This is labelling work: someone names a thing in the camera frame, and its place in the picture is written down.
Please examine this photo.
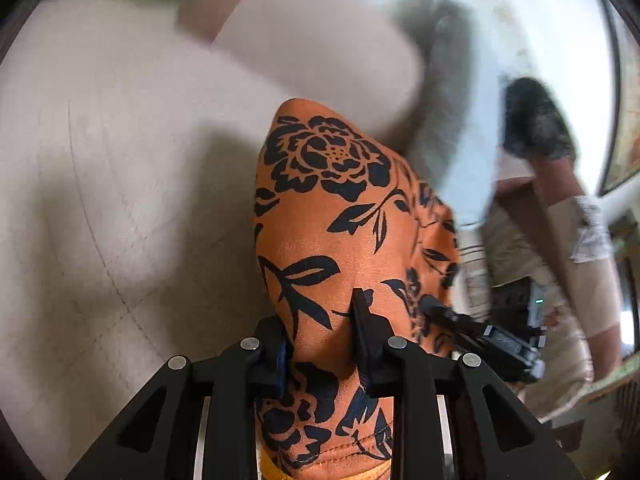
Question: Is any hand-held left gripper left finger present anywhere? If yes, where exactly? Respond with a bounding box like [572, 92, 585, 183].
[65, 316, 289, 480]

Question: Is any quilted beige mattress cover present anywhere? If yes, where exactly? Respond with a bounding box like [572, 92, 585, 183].
[0, 0, 281, 480]

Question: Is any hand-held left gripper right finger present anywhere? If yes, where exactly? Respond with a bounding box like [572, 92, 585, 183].
[351, 288, 586, 480]

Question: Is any light blue pillow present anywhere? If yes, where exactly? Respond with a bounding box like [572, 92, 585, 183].
[395, 0, 506, 228]

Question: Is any orange floral long-sleeved shirt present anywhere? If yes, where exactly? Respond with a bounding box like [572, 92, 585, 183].
[251, 98, 462, 480]

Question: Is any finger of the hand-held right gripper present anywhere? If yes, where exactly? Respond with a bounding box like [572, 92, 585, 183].
[421, 295, 493, 337]
[450, 332, 503, 368]

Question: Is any pink bolster cushion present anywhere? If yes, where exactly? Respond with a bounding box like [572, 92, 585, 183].
[177, 0, 428, 153]

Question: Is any dark fur cushion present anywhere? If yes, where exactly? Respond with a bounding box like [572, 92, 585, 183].
[501, 76, 577, 162]

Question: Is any dark framed panel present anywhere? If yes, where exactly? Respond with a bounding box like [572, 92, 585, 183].
[597, 0, 640, 197]

